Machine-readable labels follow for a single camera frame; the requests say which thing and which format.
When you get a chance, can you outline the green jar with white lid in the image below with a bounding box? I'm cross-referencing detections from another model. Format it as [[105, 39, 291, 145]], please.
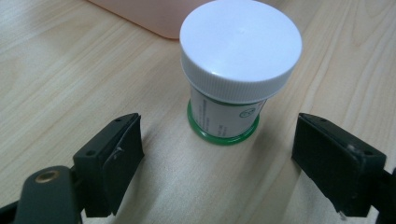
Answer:
[[178, 0, 304, 147]]

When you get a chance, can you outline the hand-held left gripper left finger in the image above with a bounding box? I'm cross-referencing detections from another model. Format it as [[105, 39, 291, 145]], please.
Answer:
[[72, 112, 146, 218]]

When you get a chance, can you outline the pink plastic container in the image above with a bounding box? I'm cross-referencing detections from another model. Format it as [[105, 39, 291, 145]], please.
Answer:
[[88, 0, 216, 40]]

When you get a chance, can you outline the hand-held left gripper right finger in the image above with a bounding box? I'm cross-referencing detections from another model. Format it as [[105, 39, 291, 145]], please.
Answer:
[[291, 112, 388, 218]]

